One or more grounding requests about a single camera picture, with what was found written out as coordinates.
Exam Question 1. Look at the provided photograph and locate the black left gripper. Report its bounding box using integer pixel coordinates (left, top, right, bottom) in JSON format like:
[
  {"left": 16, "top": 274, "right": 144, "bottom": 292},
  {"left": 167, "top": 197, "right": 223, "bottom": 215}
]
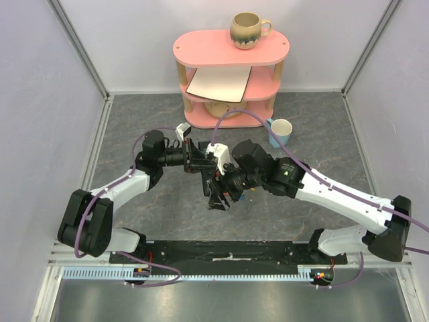
[{"left": 158, "top": 138, "right": 217, "bottom": 174}]

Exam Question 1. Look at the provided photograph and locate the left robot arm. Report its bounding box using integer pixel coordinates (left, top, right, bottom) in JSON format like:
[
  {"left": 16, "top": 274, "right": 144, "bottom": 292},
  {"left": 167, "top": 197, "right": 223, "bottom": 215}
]
[{"left": 57, "top": 129, "right": 215, "bottom": 264}]

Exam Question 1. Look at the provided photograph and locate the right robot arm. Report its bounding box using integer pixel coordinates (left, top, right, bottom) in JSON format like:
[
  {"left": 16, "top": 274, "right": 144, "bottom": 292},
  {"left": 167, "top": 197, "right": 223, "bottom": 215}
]
[{"left": 205, "top": 140, "right": 412, "bottom": 264}]

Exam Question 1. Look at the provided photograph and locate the beige bird-painted bowl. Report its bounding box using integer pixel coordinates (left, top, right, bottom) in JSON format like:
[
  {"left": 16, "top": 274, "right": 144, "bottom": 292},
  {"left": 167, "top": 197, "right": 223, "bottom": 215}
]
[{"left": 203, "top": 101, "right": 247, "bottom": 119}]

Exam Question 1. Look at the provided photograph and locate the white square plate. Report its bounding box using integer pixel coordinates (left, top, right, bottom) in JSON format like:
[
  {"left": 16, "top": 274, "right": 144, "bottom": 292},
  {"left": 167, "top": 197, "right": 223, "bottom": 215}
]
[{"left": 186, "top": 66, "right": 252, "bottom": 103}]

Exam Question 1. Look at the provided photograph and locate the pink three-tier shelf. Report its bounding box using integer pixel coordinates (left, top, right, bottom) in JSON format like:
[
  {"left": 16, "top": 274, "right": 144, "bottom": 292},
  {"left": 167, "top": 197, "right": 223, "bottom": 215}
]
[{"left": 173, "top": 30, "right": 290, "bottom": 129}]

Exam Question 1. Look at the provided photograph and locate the light blue mug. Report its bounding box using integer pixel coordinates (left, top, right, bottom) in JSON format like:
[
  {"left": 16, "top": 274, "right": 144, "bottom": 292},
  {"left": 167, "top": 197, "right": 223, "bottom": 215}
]
[{"left": 265, "top": 118, "right": 293, "bottom": 148}]

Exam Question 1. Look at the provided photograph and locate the beige ceramic mug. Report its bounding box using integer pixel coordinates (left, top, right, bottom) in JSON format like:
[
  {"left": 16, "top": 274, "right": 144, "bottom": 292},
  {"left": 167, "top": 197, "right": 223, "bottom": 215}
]
[{"left": 230, "top": 12, "right": 273, "bottom": 50}]

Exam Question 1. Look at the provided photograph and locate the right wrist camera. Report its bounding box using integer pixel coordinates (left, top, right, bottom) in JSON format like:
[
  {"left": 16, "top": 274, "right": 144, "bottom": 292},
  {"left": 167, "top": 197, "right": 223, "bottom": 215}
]
[{"left": 206, "top": 143, "right": 231, "bottom": 176}]

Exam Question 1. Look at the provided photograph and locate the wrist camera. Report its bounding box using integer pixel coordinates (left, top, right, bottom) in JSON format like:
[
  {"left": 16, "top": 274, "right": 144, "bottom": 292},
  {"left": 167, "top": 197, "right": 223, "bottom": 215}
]
[
  {"left": 206, "top": 143, "right": 231, "bottom": 176},
  {"left": 175, "top": 122, "right": 192, "bottom": 142}
]

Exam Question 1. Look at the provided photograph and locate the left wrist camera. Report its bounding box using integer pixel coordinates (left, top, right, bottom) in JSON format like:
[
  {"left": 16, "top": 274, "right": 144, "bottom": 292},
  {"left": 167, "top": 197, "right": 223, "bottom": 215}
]
[{"left": 175, "top": 122, "right": 192, "bottom": 142}]

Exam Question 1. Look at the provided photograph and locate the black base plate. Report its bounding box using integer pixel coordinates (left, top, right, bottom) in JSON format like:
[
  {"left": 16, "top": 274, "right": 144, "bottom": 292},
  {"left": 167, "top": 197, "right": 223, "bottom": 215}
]
[{"left": 109, "top": 239, "right": 349, "bottom": 276}]

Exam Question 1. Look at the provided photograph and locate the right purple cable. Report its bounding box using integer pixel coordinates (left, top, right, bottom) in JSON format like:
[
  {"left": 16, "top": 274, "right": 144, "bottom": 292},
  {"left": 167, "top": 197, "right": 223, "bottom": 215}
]
[{"left": 210, "top": 109, "right": 429, "bottom": 290}]

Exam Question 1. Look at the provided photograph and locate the white cable duct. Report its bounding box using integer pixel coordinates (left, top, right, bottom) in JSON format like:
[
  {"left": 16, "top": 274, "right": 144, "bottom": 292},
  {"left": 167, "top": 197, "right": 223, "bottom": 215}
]
[{"left": 62, "top": 266, "right": 316, "bottom": 282}]

